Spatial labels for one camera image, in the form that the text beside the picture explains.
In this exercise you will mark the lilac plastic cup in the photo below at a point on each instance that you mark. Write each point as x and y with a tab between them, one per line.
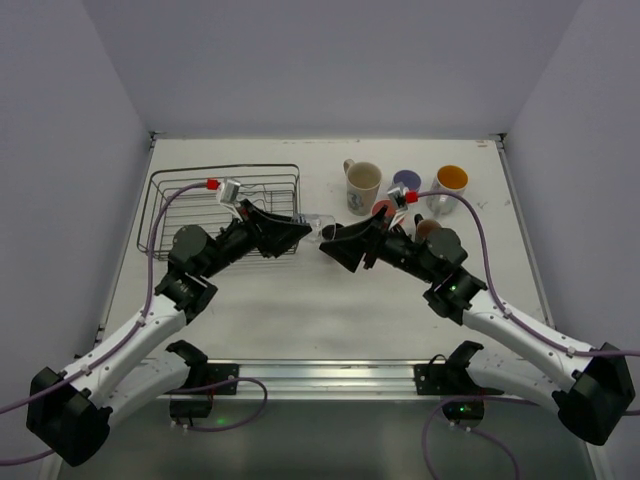
408	178

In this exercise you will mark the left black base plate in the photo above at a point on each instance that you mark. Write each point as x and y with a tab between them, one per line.
216	379

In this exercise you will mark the white patterned mug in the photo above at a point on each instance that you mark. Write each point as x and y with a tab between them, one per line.
449	179

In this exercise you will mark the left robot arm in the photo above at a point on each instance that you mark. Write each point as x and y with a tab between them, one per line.
73	410

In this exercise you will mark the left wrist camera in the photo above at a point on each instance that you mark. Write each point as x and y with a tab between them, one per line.
226	192

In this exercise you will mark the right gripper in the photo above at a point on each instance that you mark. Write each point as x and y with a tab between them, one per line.
377	240

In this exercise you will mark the small clear glass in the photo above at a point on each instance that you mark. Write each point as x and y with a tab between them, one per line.
323	227

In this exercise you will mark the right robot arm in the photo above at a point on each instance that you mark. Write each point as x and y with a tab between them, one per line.
592	387

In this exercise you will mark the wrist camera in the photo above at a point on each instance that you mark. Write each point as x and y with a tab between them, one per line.
226	192
401	199

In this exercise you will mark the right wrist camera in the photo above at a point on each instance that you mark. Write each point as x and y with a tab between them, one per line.
401	199

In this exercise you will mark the dark brown mug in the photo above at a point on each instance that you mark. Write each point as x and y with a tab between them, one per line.
424	226

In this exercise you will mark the pink plastic cup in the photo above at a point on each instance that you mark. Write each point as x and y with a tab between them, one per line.
382	206

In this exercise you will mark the controller box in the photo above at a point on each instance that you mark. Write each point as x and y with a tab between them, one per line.
190	409
467	414

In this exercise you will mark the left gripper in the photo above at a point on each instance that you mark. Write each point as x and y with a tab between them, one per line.
255	230

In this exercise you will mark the right controller box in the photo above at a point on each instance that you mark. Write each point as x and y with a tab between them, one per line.
467	414

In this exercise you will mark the aluminium mounting rail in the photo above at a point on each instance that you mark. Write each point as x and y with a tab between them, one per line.
343	380

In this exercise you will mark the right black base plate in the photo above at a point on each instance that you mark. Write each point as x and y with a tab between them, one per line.
448	375

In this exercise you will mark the cream floral mug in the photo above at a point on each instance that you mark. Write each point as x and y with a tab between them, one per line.
363	180

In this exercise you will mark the left controller box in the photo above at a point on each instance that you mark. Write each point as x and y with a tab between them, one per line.
190	409

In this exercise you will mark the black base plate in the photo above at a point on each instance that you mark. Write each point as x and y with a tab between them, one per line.
448	375
216	379

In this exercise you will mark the black wire dish rack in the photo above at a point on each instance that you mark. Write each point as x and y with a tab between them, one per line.
272	187

